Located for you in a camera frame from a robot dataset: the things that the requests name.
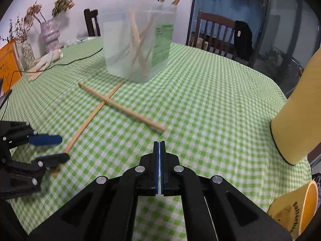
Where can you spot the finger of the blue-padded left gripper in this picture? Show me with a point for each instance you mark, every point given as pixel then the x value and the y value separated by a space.
pixel 52 161
pixel 45 140

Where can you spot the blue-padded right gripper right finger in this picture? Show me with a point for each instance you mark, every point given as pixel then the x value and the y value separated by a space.
pixel 213 208

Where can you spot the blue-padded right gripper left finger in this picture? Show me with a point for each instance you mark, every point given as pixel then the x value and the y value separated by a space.
pixel 105 209

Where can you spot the wooden chopstick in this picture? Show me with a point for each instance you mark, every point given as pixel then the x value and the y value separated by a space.
pixel 135 41
pixel 120 55
pixel 125 110
pixel 89 119
pixel 145 32

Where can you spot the black smartphone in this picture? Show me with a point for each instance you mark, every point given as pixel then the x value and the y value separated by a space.
pixel 4 98

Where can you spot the beige knit glove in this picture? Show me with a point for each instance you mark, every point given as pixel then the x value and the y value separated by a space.
pixel 38 69

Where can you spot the yellow bear mug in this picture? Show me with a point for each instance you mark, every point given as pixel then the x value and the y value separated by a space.
pixel 295 210

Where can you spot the floral slim vase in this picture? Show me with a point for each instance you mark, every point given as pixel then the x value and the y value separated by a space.
pixel 27 53

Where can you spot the white knit glove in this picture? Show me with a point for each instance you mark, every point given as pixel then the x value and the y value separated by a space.
pixel 49 58

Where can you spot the green checkered tablecloth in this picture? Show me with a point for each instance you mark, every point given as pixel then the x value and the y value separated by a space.
pixel 216 113

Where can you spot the pink textured vase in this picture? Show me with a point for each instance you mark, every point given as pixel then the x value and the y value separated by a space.
pixel 49 32

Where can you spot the white tissue packet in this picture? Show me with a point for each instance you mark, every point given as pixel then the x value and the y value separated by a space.
pixel 84 39

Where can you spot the dried twig bouquet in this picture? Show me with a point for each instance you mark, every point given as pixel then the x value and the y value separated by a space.
pixel 19 30

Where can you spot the yellow thermos jug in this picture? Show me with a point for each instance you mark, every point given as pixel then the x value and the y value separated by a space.
pixel 296 127

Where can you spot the dark wooden chair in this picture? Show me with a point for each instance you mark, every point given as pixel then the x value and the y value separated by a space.
pixel 91 20
pixel 214 33

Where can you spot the dried rose bouquet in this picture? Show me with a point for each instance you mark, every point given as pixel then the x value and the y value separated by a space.
pixel 35 9

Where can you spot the clear plastic container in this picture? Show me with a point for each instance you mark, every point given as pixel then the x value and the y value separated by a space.
pixel 115 24

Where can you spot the black garment on chair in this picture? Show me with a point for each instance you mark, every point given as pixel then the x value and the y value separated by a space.
pixel 243 40

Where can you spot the dark wooden chair far side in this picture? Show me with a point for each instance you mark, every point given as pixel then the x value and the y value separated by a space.
pixel 214 33

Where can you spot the dark sliding glass door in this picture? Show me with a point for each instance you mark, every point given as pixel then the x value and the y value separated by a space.
pixel 288 38

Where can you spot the blue curtain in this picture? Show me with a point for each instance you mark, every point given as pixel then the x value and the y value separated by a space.
pixel 249 11

